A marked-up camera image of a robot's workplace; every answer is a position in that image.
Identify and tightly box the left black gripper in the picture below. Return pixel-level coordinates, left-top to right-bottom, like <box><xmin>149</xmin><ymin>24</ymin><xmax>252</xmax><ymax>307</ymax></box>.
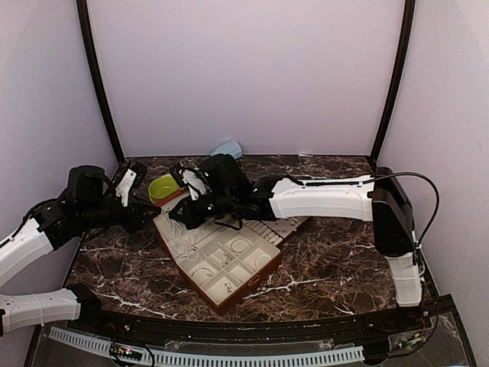
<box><xmin>79</xmin><ymin>193</ymin><xmax>162</xmax><ymax>235</ymax></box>

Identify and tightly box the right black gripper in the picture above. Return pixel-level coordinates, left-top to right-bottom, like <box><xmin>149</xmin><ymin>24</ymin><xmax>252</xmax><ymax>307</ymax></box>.
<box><xmin>170</xmin><ymin>190</ymin><xmax>236</xmax><ymax>229</ymax></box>

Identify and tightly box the long white pearl necklace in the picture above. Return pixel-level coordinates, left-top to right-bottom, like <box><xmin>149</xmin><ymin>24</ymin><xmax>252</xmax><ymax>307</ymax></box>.
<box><xmin>162</xmin><ymin>209</ymin><xmax>202</xmax><ymax>265</ymax></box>

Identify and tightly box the large red jewelry box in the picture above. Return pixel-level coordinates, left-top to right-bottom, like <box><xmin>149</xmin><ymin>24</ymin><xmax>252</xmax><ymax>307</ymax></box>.
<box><xmin>154</xmin><ymin>190</ymin><xmax>283</xmax><ymax>315</ymax></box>

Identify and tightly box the small red jewelry tray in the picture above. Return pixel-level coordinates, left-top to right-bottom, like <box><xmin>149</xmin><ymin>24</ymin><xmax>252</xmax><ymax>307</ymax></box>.
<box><xmin>244</xmin><ymin>217</ymin><xmax>309</xmax><ymax>246</ymax></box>

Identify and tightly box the white bangle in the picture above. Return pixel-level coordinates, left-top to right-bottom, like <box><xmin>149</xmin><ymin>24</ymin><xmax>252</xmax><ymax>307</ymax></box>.
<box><xmin>254</xmin><ymin>254</ymin><xmax>271</xmax><ymax>269</ymax></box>

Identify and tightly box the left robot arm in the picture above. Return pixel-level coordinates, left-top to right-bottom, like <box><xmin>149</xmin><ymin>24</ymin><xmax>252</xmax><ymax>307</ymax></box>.
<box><xmin>1</xmin><ymin>163</ymin><xmax>160</xmax><ymax>334</ymax></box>

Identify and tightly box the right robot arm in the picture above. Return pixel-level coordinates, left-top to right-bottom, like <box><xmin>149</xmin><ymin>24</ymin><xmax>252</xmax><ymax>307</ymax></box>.
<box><xmin>169</xmin><ymin>154</ymin><xmax>423</xmax><ymax>332</ymax></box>

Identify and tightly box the light blue faceted cup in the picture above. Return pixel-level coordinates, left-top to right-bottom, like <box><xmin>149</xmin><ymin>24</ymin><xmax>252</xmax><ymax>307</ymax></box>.
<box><xmin>211</xmin><ymin>140</ymin><xmax>242</xmax><ymax>160</ymax></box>

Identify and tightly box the green bowl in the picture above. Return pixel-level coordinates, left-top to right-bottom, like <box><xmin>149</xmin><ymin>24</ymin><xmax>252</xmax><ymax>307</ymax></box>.
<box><xmin>148</xmin><ymin>176</ymin><xmax>180</xmax><ymax>203</ymax></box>

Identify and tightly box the white cable duct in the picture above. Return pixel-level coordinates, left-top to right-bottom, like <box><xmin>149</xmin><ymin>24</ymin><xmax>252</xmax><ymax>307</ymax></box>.
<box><xmin>49</xmin><ymin>326</ymin><xmax>364</xmax><ymax>366</ymax></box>

